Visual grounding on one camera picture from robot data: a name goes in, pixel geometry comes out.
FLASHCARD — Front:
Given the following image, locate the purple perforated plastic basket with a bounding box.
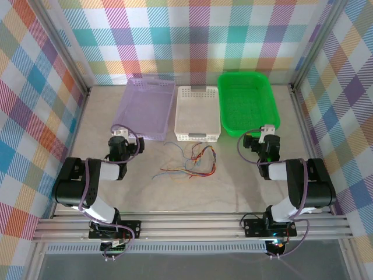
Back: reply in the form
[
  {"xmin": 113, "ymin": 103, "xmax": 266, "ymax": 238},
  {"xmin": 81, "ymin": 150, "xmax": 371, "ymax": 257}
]
[{"xmin": 111, "ymin": 76, "xmax": 176, "ymax": 142}]

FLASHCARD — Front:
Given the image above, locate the green plastic mesh basket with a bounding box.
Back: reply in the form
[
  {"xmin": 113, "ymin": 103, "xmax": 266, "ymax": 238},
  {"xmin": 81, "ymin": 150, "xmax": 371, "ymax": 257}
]
[{"xmin": 217, "ymin": 71, "xmax": 281, "ymax": 138}]

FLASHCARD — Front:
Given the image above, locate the white perforated plastic basket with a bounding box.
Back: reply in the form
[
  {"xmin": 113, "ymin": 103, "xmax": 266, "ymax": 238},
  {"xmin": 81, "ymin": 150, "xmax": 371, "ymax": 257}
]
[{"xmin": 174, "ymin": 85, "xmax": 221, "ymax": 143}]

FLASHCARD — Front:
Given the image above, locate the orange controller board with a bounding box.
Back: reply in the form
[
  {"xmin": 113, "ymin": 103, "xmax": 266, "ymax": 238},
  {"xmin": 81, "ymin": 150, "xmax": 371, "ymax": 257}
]
[{"xmin": 268, "ymin": 239, "xmax": 288, "ymax": 257}]

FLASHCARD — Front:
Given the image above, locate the green terminal controller board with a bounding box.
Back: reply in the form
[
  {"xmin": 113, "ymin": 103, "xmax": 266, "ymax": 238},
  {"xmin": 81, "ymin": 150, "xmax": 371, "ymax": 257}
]
[{"xmin": 100, "ymin": 239, "xmax": 131, "ymax": 260}]

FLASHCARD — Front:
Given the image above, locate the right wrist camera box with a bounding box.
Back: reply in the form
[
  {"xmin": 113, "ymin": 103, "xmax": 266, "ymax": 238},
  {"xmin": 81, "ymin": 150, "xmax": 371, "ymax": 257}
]
[{"xmin": 259, "ymin": 124, "xmax": 276, "ymax": 144}]

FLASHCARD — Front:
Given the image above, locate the aluminium table side rail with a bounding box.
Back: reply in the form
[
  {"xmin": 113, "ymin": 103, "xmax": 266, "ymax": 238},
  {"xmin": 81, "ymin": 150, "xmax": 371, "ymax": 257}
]
[
  {"xmin": 290, "ymin": 86, "xmax": 336, "ymax": 215},
  {"xmin": 49, "ymin": 87, "xmax": 91, "ymax": 218}
]

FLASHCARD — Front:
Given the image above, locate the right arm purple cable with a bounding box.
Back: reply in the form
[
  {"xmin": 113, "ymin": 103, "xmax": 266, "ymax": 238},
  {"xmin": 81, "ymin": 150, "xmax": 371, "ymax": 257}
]
[{"xmin": 237, "ymin": 131, "xmax": 311, "ymax": 259}]

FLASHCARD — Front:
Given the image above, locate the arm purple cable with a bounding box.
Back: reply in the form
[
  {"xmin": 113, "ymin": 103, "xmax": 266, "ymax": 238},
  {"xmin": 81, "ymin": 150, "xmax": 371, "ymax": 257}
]
[
  {"xmin": 237, "ymin": 131, "xmax": 311, "ymax": 259},
  {"xmin": 78, "ymin": 124, "xmax": 139, "ymax": 260}
]

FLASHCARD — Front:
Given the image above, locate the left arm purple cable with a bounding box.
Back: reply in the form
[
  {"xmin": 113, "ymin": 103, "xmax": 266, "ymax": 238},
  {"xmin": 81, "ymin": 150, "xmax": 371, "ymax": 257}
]
[{"xmin": 78, "ymin": 124, "xmax": 139, "ymax": 260}]

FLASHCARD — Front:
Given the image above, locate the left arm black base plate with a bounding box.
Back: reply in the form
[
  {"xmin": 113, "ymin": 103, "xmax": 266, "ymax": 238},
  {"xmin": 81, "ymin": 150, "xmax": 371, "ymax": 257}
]
[{"xmin": 89, "ymin": 220, "xmax": 142, "ymax": 239}]

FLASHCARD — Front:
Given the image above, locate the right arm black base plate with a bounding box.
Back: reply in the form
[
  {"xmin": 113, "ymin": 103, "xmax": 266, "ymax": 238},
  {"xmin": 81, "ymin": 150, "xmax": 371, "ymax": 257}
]
[{"xmin": 243, "ymin": 218, "xmax": 298, "ymax": 237}]

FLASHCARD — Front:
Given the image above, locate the aluminium mounting rail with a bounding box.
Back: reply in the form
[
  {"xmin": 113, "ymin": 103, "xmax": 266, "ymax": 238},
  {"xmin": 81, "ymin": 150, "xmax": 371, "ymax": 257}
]
[{"xmin": 31, "ymin": 214, "xmax": 353, "ymax": 242}]

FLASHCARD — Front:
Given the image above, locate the grey slotted cable duct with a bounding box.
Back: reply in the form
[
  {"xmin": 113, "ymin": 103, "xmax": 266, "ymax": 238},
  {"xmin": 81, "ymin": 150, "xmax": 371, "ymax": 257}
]
[{"xmin": 46, "ymin": 244, "xmax": 268, "ymax": 254}]

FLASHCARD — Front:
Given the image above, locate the aluminium frame post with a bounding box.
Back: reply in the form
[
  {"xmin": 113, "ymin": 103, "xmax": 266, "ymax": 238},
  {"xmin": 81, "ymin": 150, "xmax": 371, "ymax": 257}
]
[
  {"xmin": 290, "ymin": 0, "xmax": 349, "ymax": 93},
  {"xmin": 27, "ymin": 0, "xmax": 93, "ymax": 96}
]

